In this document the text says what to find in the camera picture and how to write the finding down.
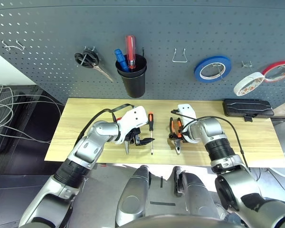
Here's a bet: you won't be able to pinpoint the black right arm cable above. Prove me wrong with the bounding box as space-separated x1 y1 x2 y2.
171 109 252 172

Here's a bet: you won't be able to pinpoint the double prong metal hook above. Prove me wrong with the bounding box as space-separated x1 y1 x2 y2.
241 60 254 72
2 40 26 52

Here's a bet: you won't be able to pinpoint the grey cable bundle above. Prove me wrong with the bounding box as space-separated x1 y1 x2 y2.
0 85 65 144

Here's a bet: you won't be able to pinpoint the grey pegboard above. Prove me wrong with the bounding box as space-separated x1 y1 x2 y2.
0 0 285 115

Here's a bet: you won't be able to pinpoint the blue tape roll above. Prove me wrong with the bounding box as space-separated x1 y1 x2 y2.
193 55 232 84

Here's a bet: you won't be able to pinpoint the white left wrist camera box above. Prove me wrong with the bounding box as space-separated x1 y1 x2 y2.
114 105 149 145

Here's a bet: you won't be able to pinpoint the orange handled pliers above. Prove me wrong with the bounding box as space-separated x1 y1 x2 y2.
168 116 184 156

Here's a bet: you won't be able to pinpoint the black tool case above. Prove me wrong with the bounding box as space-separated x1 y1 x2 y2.
222 98 275 123

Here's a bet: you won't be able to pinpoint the grey robot torso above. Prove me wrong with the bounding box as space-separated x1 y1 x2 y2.
122 213 243 228

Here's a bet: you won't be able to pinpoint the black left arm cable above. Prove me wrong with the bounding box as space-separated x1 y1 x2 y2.
74 103 137 146

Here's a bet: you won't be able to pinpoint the black handled scissors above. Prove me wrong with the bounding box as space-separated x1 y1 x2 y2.
74 46 115 83

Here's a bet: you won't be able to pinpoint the orange black screwdriver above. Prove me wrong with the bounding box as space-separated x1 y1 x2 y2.
147 113 155 156

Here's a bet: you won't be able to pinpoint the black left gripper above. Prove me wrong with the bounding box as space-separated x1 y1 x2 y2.
126 128 155 146

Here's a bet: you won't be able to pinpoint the black plastic cup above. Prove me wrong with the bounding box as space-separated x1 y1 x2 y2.
115 54 148 99

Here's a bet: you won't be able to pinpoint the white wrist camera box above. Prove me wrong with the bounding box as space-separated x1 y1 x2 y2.
176 103 198 143
114 105 149 145

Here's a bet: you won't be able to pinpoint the red tape roll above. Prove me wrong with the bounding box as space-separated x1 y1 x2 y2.
261 60 285 84

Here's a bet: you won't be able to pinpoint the grey robot leg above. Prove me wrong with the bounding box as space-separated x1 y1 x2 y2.
115 165 153 228
171 166 220 220

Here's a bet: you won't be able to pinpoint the blue handled screwdriver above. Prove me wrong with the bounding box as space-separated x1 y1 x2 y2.
114 48 130 73

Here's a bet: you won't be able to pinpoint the grey robot right leg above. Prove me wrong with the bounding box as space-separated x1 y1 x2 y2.
171 166 220 220

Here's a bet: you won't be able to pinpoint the white tape roll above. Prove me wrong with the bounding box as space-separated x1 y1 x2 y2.
233 71 266 97

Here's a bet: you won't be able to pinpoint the wire loop pliers hook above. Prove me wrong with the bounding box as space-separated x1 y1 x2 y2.
172 47 189 63

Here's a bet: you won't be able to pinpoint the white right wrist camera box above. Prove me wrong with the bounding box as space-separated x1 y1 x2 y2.
176 103 198 143

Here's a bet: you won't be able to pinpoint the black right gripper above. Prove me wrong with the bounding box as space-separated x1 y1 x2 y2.
168 132 190 144

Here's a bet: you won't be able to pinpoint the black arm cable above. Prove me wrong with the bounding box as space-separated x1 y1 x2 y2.
74 103 137 146
171 109 252 172

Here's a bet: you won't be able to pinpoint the grey robot left leg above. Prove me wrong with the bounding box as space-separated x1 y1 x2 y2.
115 165 153 228

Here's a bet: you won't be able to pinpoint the clear red handled screwdriver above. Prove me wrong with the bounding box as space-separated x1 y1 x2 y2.
125 35 137 70

